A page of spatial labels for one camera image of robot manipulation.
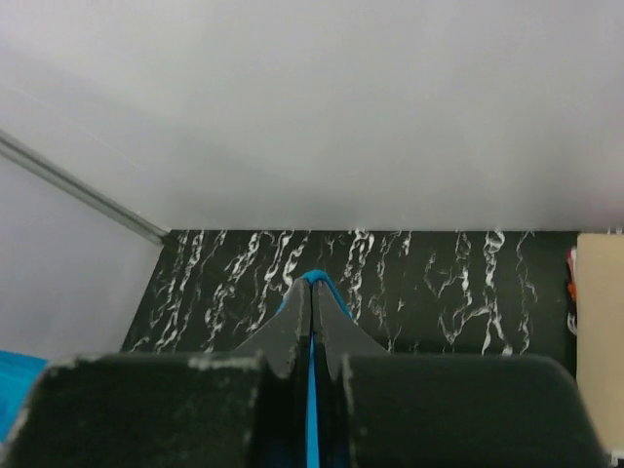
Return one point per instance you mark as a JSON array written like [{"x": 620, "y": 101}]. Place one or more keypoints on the blue t shirt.
[{"x": 176, "y": 409}]

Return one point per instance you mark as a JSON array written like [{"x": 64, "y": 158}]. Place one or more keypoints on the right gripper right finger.
[{"x": 334, "y": 335}]

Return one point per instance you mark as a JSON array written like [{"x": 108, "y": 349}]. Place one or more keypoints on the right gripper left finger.
[{"x": 278, "y": 438}]

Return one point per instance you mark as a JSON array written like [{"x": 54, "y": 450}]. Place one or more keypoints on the left aluminium corner post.
[{"x": 15, "y": 151}]

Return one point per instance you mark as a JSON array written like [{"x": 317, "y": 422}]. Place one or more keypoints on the folded beige t shirt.
[{"x": 599, "y": 288}]

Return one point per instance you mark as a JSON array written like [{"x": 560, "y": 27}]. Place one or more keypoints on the folded red t shirt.
[{"x": 571, "y": 261}]

